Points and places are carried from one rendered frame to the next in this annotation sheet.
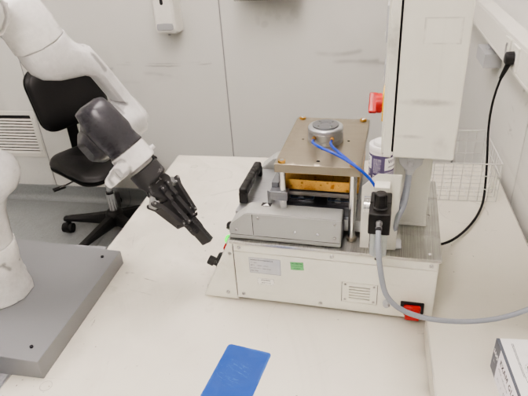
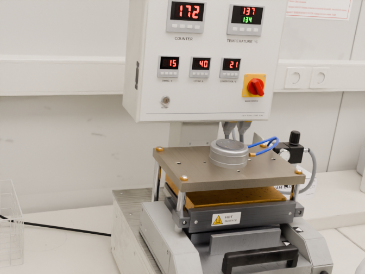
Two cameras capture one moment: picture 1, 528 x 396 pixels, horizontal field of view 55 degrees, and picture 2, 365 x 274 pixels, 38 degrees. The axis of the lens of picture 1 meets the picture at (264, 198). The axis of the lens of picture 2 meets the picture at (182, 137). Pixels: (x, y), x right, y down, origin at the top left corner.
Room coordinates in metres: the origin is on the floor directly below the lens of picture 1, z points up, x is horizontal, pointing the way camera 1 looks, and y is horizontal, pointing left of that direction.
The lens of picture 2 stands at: (1.77, 0.60, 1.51)
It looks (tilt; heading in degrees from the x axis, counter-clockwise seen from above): 19 degrees down; 232
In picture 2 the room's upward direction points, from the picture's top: 6 degrees clockwise
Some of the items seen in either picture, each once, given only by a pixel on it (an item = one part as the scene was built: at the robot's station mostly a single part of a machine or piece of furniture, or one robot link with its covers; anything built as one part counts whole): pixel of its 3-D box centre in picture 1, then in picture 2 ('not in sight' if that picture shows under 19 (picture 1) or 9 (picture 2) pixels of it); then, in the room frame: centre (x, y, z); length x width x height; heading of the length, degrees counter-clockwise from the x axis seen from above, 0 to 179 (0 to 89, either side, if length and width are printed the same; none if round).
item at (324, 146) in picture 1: (338, 154); (228, 166); (1.03, -0.17, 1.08); 0.31 x 0.24 x 0.13; 164
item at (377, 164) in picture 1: (381, 160); not in sight; (1.51, -0.40, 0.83); 0.09 x 0.09 x 0.15
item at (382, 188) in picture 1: (376, 219); (283, 160); (0.81, -0.21, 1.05); 0.15 x 0.05 x 0.15; 164
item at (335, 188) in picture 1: (324, 159); (228, 180); (1.05, -0.15, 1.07); 0.22 x 0.17 x 0.10; 164
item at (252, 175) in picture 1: (251, 181); (260, 259); (1.11, 0.03, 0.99); 0.15 x 0.02 x 0.04; 164
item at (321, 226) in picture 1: (282, 223); (292, 234); (0.95, -0.04, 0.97); 0.26 x 0.05 x 0.07; 74
